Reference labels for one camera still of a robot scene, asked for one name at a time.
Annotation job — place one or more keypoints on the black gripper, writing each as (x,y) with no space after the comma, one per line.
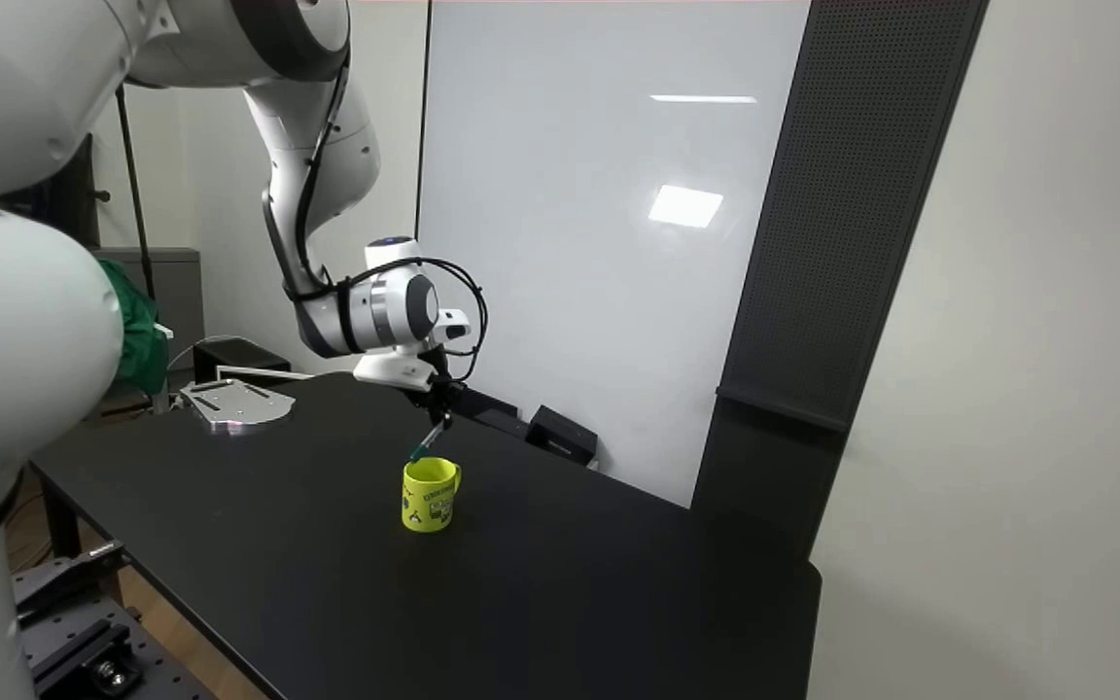
(448,363)

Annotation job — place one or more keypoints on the yellow cup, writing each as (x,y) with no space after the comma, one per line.
(428,497)

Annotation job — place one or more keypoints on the small black box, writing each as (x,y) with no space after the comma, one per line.
(564,438)

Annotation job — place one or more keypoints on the white plastic tray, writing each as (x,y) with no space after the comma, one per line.
(238,405)

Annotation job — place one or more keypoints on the white glossy whiteboard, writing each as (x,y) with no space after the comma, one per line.
(611,257)

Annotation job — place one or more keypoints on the green bag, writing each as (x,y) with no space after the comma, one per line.
(139,337)

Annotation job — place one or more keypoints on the black stand pole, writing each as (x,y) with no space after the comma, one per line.
(133,197)

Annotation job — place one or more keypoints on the black desk leg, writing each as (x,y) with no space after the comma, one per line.
(60,517)

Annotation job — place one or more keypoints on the black perforated pillar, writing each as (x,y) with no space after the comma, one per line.
(834,257)

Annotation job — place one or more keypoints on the black aluminium rails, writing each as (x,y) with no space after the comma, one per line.
(69,576)

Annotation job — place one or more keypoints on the black breadboard table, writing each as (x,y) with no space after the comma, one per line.
(95,647)

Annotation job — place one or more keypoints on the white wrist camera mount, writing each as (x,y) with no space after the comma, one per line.
(396,372)

